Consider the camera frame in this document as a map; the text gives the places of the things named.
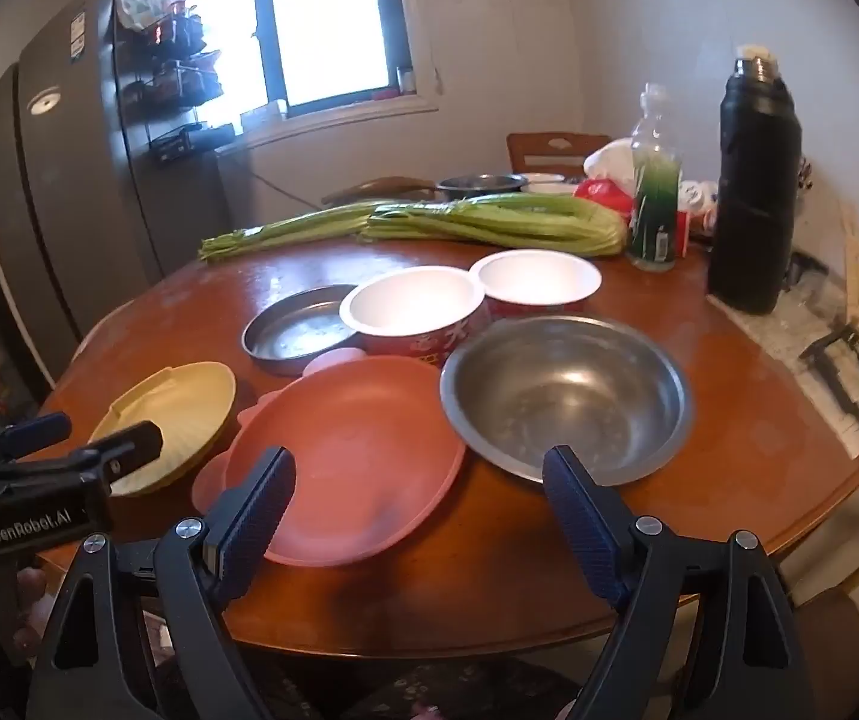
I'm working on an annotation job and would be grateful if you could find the wooden stick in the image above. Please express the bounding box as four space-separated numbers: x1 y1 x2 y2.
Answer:
840 202 859 325

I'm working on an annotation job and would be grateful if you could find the white printed mat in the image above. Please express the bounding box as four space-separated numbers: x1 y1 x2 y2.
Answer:
707 270 859 458

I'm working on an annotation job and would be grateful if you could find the black thermos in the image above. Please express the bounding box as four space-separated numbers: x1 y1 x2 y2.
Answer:
707 47 804 316

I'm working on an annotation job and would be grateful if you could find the wooden chair with cutout back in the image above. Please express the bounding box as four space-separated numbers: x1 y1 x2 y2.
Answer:
505 132 612 177

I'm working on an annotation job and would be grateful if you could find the wooden chair with curved back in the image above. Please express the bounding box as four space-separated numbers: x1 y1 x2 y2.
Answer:
322 176 438 207

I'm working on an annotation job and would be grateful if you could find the white carton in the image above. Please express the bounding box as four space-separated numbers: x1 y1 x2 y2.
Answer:
240 100 288 128

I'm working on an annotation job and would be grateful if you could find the large steel bowl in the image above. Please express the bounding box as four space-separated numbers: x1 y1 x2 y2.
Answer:
440 315 695 487

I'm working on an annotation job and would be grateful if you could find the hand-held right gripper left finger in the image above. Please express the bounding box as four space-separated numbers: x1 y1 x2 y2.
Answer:
28 446 297 720

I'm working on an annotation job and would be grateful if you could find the red package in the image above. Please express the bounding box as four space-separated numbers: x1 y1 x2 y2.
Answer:
573 178 634 230

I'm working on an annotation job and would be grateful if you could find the thin celery bunch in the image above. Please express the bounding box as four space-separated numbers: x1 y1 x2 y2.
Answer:
199 199 400 263

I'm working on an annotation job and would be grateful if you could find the yellow plate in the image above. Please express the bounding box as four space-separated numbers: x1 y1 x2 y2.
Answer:
88 361 237 497

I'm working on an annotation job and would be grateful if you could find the red and white bowl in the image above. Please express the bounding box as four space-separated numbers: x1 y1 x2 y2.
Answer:
469 250 603 323
339 266 490 368

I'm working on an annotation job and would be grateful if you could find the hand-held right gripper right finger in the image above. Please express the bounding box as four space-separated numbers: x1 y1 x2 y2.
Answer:
541 445 816 720

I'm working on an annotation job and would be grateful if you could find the clear glass bottle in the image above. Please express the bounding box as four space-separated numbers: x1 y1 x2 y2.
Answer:
626 82 684 272

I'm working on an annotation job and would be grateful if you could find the small steel bowl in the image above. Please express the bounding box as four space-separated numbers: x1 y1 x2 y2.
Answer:
435 174 528 201

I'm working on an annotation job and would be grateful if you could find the person's left hand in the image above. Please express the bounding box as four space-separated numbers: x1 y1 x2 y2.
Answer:
15 566 55 653

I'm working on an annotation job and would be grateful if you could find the thick celery bunch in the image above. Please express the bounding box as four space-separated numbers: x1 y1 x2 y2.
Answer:
361 193 629 257

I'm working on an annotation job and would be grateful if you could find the black folding clamp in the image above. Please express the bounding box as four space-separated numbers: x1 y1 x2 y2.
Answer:
800 324 859 434

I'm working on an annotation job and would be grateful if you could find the window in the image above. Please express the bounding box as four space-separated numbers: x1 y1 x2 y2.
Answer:
140 0 438 136

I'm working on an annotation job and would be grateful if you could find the pink plate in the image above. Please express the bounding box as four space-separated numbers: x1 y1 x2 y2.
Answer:
190 349 468 567

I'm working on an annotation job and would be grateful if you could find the steel plate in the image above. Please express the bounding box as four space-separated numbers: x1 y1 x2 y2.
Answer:
241 285 366 376

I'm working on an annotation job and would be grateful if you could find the wire condiment rack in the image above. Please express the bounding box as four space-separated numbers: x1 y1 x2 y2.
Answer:
118 0 224 110

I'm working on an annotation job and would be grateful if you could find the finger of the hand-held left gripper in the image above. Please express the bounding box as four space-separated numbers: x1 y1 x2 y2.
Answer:
0 420 165 500
0 411 74 466

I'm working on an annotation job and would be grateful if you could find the black tray shelf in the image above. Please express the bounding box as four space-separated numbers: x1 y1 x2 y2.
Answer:
148 122 239 164

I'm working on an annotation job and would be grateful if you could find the black wall cable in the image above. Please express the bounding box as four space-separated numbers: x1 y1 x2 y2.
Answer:
249 171 325 209

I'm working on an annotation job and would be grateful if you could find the white plastic bag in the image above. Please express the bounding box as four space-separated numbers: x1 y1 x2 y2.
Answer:
583 139 636 182

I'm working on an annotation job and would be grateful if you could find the grey refrigerator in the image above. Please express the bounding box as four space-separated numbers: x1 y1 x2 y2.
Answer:
0 0 231 361

